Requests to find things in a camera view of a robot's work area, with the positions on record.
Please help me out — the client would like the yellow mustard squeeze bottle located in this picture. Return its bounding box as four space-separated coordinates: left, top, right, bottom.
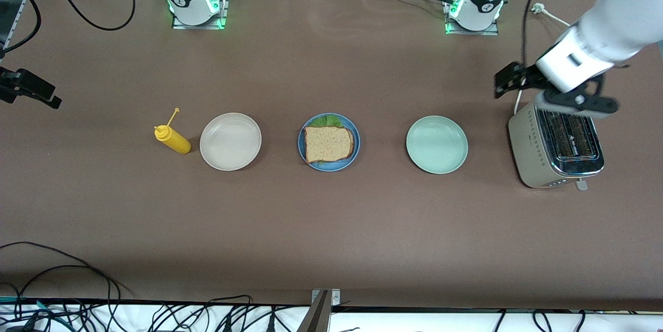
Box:
154 108 192 155

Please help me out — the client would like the green lettuce leaf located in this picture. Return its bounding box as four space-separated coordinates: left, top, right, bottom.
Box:
309 114 343 166

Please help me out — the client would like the brown bread slice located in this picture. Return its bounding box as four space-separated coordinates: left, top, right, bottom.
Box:
304 125 356 164

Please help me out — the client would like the pale green round plate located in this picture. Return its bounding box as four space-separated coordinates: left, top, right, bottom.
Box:
406 116 469 175

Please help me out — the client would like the beige round plate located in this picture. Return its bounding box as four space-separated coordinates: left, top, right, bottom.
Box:
199 112 263 171

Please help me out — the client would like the blue round plate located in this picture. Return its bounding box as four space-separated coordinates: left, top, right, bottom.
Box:
298 113 361 172

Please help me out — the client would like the silver two-slot toaster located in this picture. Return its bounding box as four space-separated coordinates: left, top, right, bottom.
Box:
508 100 605 191

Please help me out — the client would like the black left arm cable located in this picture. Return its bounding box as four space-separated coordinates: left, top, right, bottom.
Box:
520 0 559 81

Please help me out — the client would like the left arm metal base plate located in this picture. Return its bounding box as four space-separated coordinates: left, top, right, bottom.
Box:
444 0 500 36

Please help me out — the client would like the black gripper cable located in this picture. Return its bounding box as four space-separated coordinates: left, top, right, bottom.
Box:
0 0 42 58

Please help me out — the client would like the white toaster power cable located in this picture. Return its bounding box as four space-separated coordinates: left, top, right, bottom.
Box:
514 3 571 115

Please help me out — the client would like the perforated aluminium frame rail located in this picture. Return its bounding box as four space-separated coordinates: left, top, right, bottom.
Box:
8 0 31 32

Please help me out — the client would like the thin black cable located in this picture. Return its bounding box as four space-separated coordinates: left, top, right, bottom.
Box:
0 265 113 304
0 241 133 301

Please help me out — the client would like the metal corner bracket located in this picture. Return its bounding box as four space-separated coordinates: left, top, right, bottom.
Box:
311 288 341 306

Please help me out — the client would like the aluminium profile post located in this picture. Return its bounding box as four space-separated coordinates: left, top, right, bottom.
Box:
296 291 332 332

